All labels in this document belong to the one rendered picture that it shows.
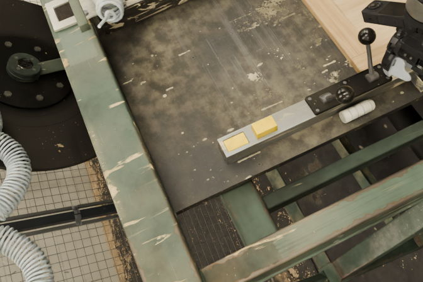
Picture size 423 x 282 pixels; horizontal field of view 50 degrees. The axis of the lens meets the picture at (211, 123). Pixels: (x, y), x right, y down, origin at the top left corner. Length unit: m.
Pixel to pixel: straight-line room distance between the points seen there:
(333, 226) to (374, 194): 0.11
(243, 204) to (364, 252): 0.97
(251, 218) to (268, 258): 0.14
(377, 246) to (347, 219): 0.94
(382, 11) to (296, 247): 0.47
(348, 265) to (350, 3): 1.11
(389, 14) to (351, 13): 0.35
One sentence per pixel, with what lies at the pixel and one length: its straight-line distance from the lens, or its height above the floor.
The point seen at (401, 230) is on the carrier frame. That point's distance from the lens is 1.82.
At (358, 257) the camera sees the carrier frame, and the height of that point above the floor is 0.79.
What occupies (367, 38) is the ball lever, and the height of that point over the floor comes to 1.44.
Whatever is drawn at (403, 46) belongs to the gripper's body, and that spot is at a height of 1.51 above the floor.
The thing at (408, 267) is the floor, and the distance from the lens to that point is 2.81.
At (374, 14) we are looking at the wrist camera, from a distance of 0.94.
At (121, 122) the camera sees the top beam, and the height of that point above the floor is 1.85.
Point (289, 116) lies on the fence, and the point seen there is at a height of 1.54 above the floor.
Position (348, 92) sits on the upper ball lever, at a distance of 0.95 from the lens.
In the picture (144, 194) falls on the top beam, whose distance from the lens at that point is 0.93.
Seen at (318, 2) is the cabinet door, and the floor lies 1.33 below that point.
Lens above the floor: 2.30
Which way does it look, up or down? 37 degrees down
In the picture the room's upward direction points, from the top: 94 degrees counter-clockwise
